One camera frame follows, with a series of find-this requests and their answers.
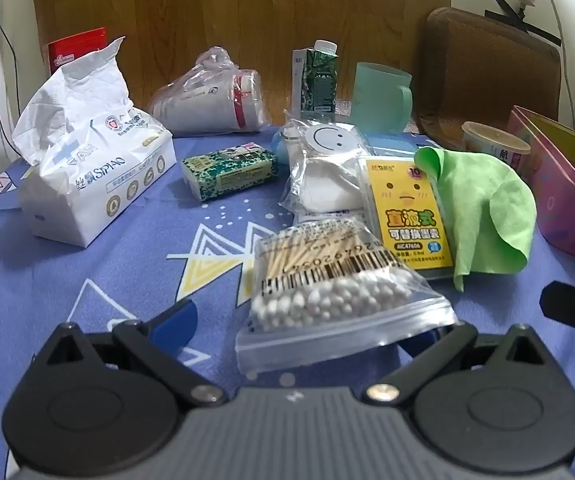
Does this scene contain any bag of cotton swabs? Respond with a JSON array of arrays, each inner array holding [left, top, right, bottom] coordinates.
[[235, 219, 458, 374]]

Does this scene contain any green cloth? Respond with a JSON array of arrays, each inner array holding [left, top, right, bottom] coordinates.
[[414, 146, 537, 292]]

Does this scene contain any yellow ink refill box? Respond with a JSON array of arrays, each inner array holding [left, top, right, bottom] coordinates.
[[358, 156, 453, 281]]

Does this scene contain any green patterned pocket tissue pack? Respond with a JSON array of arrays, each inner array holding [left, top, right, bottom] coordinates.
[[181, 142, 278, 203]]

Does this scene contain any white wet wipes pack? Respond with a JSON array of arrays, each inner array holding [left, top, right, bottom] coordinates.
[[293, 209, 367, 226]]

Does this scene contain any smiley bag of cotton pads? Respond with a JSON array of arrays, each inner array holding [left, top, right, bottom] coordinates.
[[280, 114, 371, 214]]

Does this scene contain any blue plastic case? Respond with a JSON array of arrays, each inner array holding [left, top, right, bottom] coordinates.
[[271, 132, 438, 165]]

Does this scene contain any pink biscuit tin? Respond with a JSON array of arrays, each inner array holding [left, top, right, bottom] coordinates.
[[508, 106, 575, 256]]

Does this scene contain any blue patterned tablecloth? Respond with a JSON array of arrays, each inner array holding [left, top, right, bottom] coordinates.
[[0, 138, 575, 479]]

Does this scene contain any peanut can with lid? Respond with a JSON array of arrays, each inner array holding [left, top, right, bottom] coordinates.
[[462, 122, 530, 174]]

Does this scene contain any white tissue pack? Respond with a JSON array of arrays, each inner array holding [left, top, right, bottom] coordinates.
[[13, 39, 176, 247]]

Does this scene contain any teal plastic mug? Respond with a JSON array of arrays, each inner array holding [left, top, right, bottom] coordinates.
[[350, 62, 413, 134]]

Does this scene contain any bagged stack of paper cups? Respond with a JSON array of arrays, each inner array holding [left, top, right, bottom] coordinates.
[[148, 47, 270, 136]]

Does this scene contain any brown chair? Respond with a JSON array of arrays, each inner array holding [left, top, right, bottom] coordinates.
[[413, 8, 562, 150]]

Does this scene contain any green drink carton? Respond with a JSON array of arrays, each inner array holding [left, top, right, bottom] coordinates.
[[291, 39, 338, 114]]

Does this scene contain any red snack box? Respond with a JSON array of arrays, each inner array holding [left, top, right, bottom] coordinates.
[[46, 27, 107, 74]]

